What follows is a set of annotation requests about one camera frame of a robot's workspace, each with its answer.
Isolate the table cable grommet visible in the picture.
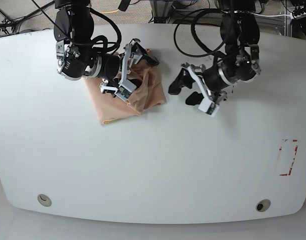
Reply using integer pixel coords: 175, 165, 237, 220
255, 199, 271, 213
37, 194, 52, 207

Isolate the white cable on floor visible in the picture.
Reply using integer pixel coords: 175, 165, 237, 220
255, 12, 293, 18

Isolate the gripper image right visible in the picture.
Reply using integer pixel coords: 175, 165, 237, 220
168, 44, 261, 105

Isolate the red tape rectangle marking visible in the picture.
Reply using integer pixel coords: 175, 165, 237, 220
276, 139, 299, 177

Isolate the left table cable grommet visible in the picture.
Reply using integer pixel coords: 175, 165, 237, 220
37, 194, 52, 207

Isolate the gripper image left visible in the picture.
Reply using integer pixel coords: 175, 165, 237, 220
56, 38, 160, 97

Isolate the right table cable grommet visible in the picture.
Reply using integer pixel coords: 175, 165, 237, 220
255, 199, 271, 213

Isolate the peach T-shirt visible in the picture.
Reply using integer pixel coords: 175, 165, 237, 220
82, 60, 167, 125

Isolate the aluminium frame stand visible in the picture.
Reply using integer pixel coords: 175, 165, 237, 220
149, 0, 174, 24

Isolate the black tripod on floor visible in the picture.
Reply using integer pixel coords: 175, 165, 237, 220
0, 9, 42, 38

